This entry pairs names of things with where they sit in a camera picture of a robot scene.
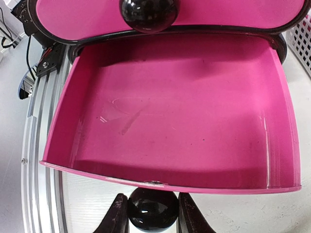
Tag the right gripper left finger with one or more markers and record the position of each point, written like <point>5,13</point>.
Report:
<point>116,219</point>

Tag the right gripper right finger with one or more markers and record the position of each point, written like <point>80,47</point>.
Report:
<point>190,218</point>

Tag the pink bottom drawer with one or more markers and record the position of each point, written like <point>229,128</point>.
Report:
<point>194,112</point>

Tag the black pink drawer organizer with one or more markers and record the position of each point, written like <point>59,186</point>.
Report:
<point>279,41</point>

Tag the white plastic basket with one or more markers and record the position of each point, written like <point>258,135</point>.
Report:
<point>298,39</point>

